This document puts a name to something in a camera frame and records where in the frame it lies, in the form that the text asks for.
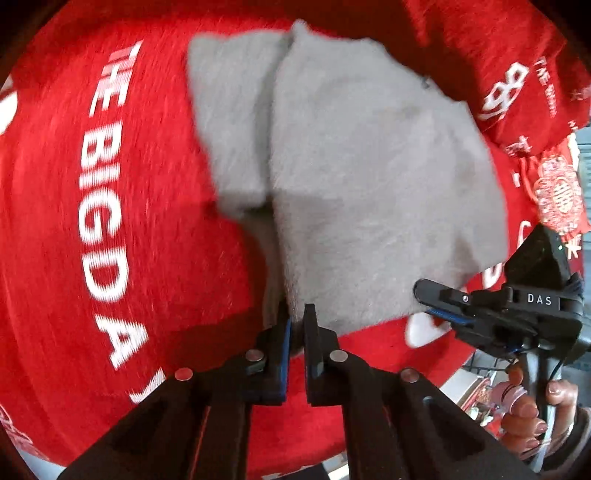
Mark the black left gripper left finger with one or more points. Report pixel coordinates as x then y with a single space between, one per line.
195 425

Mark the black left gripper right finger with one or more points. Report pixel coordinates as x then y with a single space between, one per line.
398 425

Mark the right hand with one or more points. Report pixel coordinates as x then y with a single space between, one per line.
523 428

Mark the grey knitted sweater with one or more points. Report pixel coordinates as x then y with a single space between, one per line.
356 176

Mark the red blanket with white print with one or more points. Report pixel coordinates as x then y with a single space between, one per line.
117 266

